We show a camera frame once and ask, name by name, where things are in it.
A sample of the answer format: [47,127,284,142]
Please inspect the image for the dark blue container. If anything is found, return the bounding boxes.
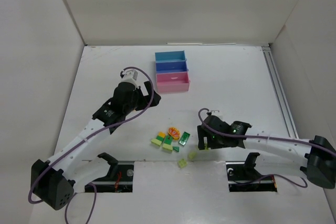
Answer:
[155,61,188,74]

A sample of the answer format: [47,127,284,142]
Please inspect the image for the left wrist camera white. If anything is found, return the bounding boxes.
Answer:
[120,69,139,88]

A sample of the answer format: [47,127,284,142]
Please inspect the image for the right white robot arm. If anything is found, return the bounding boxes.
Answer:
[197,112,335,189]

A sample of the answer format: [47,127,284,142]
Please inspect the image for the light green curved lego left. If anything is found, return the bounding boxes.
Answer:
[151,138,162,147]

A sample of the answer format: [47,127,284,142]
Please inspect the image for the light blue container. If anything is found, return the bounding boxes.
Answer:
[155,50,186,62]

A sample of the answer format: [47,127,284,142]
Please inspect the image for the yellow butterfly lego piece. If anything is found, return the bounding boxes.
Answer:
[168,127,181,141]

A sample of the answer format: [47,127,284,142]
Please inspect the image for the small dark green slope lego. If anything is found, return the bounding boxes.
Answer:
[173,146,180,153]

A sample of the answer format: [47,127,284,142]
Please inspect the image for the dark green lego plate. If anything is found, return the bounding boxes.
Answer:
[179,132,190,146]

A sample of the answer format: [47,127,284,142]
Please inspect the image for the pink container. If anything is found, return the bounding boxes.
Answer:
[156,72,190,93]

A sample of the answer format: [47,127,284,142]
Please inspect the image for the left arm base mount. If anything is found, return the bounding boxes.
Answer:
[92,153,134,193]

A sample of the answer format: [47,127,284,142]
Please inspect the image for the green lego brick left stack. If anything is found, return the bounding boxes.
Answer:
[154,136,164,144]

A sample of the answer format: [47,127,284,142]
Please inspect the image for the light green curved lego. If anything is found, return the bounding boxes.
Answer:
[162,143,173,153]
[151,138,162,147]

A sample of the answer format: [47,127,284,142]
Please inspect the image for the aluminium rail right side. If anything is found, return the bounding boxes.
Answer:
[261,46,298,138]

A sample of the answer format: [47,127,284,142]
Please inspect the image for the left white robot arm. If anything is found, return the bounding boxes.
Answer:
[28,79,161,210]

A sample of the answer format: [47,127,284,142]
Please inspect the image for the light green curved lego right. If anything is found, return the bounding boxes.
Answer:
[162,143,173,153]

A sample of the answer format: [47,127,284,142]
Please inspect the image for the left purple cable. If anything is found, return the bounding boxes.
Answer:
[27,66,154,224]

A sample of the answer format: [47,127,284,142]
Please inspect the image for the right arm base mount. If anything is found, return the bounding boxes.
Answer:
[226,153,277,193]

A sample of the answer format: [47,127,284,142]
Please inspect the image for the green number lego brick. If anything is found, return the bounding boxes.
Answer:
[163,135,173,145]

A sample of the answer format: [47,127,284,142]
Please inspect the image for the light green square lego brick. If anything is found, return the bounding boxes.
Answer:
[187,151,197,161]

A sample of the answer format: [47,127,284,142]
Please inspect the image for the yellow lego brick on stack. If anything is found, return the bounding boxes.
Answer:
[158,132,166,138]

